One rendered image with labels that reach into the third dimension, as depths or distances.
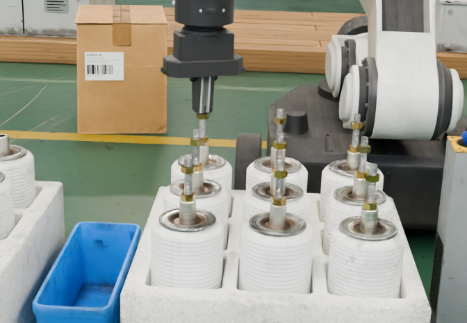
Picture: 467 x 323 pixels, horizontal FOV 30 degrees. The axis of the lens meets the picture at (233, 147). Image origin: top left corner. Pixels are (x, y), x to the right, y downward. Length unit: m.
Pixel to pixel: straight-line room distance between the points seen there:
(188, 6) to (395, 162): 0.57
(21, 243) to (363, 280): 0.48
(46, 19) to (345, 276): 2.27
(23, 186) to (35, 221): 0.08
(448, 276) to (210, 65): 0.48
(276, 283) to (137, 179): 0.94
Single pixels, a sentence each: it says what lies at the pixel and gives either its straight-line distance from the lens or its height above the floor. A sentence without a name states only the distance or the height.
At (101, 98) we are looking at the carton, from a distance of 2.33.
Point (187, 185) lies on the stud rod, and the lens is 1.12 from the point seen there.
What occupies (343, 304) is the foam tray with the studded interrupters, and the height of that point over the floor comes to 0.18.
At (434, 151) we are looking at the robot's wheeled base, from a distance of 1.70.
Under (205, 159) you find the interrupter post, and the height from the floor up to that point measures 0.26.
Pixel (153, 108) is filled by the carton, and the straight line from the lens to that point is 2.34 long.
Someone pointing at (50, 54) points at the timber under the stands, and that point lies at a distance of 3.19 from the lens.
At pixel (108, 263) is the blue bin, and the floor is 0.05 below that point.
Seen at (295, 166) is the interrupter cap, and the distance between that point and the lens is 1.36.
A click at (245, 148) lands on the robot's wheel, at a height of 0.19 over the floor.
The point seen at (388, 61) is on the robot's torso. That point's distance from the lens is 1.51.
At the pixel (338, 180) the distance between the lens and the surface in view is 1.34.
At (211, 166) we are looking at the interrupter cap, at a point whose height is 0.25.
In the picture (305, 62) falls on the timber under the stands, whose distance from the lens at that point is 3.11.
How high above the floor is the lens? 0.70
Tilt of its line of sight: 18 degrees down
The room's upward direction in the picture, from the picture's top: 2 degrees clockwise
